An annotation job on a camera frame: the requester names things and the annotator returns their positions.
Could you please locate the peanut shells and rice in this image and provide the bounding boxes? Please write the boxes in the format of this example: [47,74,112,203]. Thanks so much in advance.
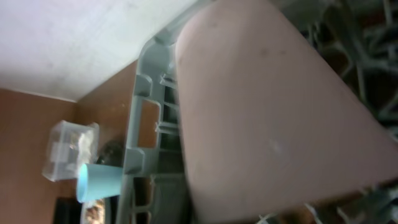
[80,199,105,224]

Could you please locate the blue plastic cup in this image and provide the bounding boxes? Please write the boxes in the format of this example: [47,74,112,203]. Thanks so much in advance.
[76,164,123,203]

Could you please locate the round black tray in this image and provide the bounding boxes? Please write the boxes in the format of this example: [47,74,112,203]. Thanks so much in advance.
[52,196,119,224]

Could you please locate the grey dishwasher rack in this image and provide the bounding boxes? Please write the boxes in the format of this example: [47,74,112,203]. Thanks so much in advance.
[114,0,398,224]

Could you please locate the clear plastic waste bin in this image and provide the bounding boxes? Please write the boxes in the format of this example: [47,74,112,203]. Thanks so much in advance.
[42,120,100,182]

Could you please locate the pink plastic cup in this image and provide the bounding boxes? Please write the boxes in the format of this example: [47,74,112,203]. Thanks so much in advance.
[175,0,397,223]

